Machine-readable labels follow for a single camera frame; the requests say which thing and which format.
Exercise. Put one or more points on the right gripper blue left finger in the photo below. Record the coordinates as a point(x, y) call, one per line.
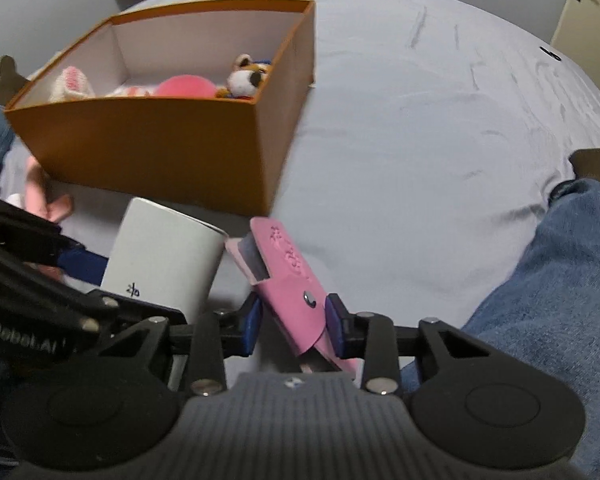
point(250, 323)

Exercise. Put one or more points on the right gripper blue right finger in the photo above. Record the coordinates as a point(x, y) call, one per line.
point(335, 313)

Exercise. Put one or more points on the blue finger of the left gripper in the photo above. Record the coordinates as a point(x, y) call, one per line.
point(83, 265)

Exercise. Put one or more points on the pink leather pouch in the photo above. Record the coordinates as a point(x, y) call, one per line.
point(278, 273)

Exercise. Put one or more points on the pink fluffy pompom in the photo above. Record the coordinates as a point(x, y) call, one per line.
point(186, 86)

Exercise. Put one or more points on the brown bear plush blue hat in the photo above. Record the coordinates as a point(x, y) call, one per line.
point(245, 79)

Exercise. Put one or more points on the white pink bunny plush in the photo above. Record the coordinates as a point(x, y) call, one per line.
point(72, 85)

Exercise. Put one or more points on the orange cardboard storage box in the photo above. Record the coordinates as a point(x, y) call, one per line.
point(221, 154)

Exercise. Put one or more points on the person's right leg jeans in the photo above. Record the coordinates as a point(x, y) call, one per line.
point(547, 311)

